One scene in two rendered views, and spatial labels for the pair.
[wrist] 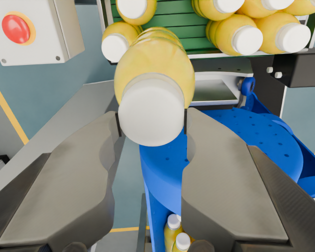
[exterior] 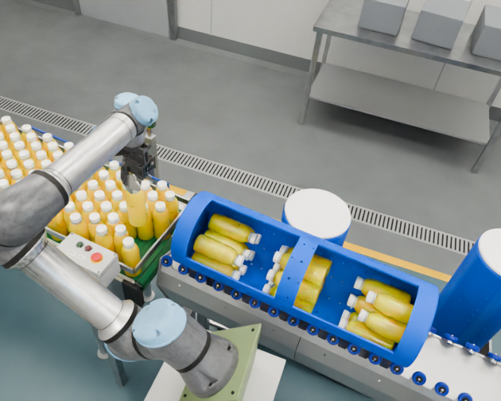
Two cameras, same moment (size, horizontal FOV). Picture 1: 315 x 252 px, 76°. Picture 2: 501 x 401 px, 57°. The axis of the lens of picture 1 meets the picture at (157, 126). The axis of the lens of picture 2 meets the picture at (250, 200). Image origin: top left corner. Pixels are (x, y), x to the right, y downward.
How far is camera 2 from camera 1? 1.55 m
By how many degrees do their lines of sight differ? 63
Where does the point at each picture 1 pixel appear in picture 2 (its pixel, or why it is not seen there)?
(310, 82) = not seen: hidden behind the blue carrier
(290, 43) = (169, 196)
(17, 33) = (97, 255)
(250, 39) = (159, 204)
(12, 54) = (99, 266)
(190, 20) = (149, 243)
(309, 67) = not seen: hidden behind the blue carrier
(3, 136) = not seen: outside the picture
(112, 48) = (127, 241)
